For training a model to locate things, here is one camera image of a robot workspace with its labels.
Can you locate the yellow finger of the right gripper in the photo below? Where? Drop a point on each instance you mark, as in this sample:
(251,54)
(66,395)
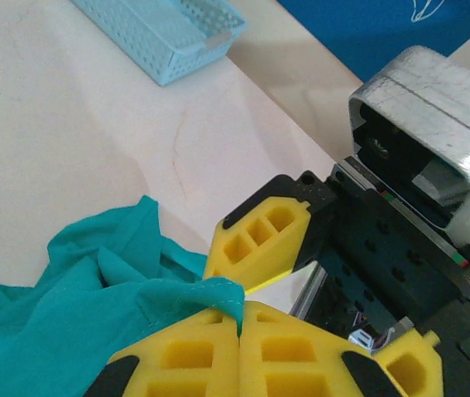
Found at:
(409,368)
(260,248)

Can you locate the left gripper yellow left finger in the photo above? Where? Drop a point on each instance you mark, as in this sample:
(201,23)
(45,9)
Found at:
(185,364)

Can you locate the teal t-shirt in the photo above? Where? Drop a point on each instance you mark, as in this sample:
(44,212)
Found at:
(73,310)

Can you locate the blue poster small orange oval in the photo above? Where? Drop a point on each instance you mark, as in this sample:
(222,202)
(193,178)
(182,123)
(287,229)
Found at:
(363,29)

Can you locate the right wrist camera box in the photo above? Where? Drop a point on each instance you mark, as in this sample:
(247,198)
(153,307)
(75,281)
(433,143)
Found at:
(425,95)

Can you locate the light blue plastic basket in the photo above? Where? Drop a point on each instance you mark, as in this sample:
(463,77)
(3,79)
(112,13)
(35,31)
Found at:
(156,37)

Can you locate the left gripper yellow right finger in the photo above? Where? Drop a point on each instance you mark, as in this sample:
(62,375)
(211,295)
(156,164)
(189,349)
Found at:
(293,360)

